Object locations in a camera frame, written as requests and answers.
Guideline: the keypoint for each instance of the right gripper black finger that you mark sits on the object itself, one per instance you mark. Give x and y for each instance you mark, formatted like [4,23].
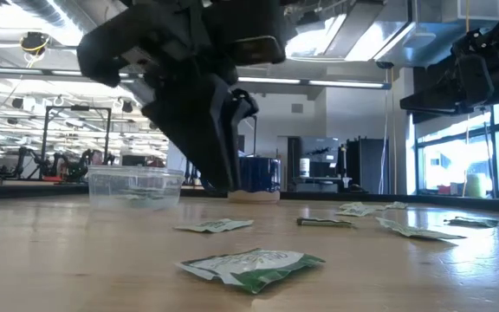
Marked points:
[440,106]

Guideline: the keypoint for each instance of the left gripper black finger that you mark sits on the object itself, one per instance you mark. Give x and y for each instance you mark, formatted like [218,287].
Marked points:
[244,106]
[202,138]

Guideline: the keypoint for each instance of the dark green sweetener packet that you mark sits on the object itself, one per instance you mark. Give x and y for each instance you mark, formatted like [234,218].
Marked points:
[323,222]

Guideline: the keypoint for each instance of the background black robot arm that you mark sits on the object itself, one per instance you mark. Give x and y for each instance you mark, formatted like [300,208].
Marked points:
[76,169]
[22,158]

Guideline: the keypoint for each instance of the black overhead lamp stand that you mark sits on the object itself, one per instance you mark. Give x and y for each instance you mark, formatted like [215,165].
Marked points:
[254,134]

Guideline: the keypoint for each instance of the blue ceramic mug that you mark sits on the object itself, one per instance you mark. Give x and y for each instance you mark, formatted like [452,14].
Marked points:
[260,175]

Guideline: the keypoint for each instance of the long ceiling light strip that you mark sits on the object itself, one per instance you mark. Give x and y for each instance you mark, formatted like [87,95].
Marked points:
[15,71]
[319,82]

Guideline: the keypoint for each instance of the dark workstation shelf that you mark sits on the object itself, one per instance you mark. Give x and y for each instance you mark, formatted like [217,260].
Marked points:
[319,145]

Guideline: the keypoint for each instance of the yellow green bin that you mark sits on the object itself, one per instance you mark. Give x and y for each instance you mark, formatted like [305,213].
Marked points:
[477,186]

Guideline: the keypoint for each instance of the tall black cabinet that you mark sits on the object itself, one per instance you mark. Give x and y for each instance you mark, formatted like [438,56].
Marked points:
[368,167]

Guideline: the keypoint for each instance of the clear plastic container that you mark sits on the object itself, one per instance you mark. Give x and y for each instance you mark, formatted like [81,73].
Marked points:
[102,190]

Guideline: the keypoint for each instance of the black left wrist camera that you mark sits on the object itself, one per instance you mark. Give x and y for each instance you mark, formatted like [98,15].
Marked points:
[258,51]

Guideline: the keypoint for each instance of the silver ceiling duct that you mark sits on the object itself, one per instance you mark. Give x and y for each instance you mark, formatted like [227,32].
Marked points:
[431,17]

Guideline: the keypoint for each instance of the black table edge rail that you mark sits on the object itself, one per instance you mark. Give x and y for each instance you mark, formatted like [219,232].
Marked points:
[449,200]

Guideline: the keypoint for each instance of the black metal frame stand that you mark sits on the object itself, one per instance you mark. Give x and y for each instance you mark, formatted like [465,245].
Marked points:
[76,108]

